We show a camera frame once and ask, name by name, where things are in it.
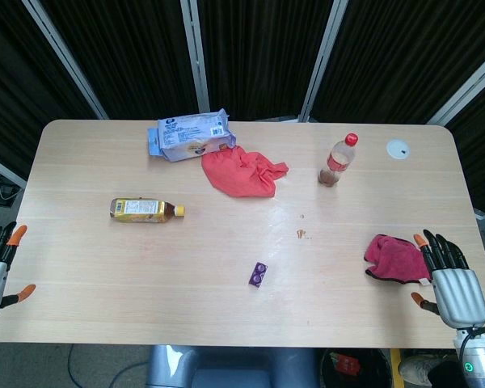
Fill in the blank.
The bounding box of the yellow label tea bottle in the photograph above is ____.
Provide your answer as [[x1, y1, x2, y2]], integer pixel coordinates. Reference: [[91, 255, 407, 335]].
[[108, 196, 187, 224]]

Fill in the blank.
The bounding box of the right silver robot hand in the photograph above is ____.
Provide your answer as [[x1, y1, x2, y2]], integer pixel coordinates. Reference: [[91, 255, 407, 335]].
[[411, 229, 485, 329]]

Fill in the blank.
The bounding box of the white round cable grommet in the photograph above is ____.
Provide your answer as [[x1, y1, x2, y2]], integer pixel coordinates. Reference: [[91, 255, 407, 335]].
[[386, 139, 411, 160]]

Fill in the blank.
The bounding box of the small pink cloth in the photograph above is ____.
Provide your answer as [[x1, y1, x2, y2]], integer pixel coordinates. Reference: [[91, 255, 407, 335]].
[[363, 233, 432, 286]]

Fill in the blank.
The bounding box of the purple toy block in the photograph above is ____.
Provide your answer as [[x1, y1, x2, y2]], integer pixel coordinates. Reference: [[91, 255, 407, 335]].
[[248, 261, 270, 289]]

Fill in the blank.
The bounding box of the clear bottle with red cap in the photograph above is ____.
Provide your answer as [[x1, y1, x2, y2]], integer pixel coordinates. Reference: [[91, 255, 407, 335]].
[[317, 132, 360, 188]]

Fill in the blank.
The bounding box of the white folding screen frame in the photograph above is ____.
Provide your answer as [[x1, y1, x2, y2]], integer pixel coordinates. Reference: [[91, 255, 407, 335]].
[[22, 0, 485, 125]]

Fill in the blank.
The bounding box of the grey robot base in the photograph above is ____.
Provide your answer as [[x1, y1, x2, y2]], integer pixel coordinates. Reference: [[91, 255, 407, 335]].
[[145, 344, 320, 388]]

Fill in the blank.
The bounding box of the black bin with red item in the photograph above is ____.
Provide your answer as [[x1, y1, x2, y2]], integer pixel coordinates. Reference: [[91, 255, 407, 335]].
[[319, 347, 393, 388]]

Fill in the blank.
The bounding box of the large coral red cloth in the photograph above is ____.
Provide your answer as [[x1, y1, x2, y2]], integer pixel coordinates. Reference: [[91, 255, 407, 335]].
[[200, 145, 290, 199]]

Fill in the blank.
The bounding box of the blue white snack package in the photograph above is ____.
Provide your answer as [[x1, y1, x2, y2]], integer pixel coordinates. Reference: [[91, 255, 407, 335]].
[[146, 108, 237, 163]]

